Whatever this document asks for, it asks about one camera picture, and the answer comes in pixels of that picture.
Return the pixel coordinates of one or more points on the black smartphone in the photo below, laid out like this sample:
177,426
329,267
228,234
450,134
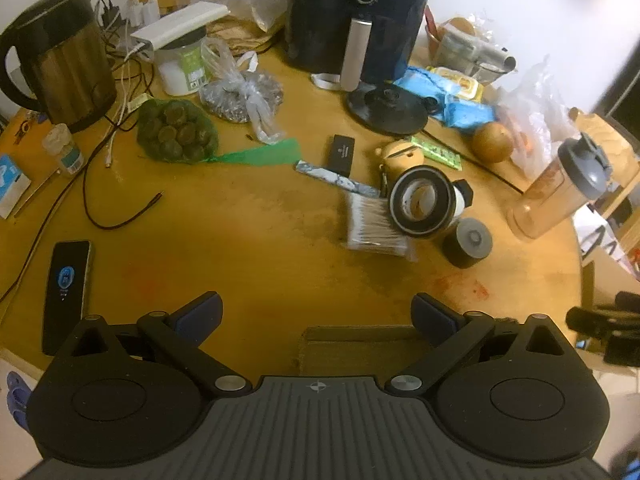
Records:
67,295

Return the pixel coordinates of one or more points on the white paper shopping bag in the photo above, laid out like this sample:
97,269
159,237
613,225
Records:
607,240

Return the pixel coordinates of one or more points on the yellow apple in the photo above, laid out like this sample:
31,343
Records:
492,142

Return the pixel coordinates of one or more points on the bunch of keys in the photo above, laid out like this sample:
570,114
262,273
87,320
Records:
27,127

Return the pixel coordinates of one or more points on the black power adapter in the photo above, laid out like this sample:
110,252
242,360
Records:
466,194

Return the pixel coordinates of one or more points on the green sachet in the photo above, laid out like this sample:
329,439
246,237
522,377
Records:
437,152

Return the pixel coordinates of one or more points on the white round jar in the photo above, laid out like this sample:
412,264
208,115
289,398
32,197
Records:
456,206

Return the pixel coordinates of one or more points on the clear shaker bottle grey lid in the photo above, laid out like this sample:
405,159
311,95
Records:
555,190

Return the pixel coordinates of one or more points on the black tape roll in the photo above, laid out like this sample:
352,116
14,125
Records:
400,210

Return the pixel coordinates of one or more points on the yellow wet wipe packet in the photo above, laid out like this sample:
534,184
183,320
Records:
462,82

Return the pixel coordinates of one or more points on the green net bag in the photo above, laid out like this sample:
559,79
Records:
175,132

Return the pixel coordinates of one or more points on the white wall charger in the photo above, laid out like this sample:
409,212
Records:
142,9

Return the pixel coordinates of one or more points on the black round lid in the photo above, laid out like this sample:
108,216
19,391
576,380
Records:
387,107

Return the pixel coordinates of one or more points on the silver foil roll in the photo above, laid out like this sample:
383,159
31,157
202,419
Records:
495,57

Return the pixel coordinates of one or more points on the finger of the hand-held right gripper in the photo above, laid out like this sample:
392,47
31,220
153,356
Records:
600,319
622,350

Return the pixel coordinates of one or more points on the blue white tissue box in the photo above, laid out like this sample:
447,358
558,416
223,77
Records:
11,185

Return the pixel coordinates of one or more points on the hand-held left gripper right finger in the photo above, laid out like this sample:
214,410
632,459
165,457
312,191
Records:
430,316

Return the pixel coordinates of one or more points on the clear cotton swab pack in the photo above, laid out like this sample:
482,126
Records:
370,225

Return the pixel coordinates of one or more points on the large clear plastic bag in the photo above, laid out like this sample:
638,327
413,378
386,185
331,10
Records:
535,110

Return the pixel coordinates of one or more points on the small black box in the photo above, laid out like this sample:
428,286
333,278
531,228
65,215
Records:
341,155

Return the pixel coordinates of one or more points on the black round plug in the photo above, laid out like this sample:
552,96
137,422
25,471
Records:
431,105

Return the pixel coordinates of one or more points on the brown paper bag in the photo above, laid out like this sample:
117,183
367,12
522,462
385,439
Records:
235,32

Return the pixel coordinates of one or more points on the opened blue wet wipe packet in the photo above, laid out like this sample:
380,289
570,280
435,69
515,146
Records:
417,82

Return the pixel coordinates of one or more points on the silver foil packet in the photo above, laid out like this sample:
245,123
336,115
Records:
330,179

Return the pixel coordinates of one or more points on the flat blue wet wipe packet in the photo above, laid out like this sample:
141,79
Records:
467,114

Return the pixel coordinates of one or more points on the small pill bottle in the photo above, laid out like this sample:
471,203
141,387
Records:
65,152

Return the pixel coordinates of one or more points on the white jar green label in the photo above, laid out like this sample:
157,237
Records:
180,67

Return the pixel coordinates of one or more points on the dark blue air fryer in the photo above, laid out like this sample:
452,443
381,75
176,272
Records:
390,5

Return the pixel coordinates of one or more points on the steel electric kettle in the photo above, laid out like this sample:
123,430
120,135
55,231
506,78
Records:
65,65

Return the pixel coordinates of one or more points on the clear bag of dark seeds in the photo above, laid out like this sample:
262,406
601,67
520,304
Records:
240,95

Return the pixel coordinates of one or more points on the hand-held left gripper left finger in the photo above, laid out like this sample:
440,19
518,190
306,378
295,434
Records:
200,312

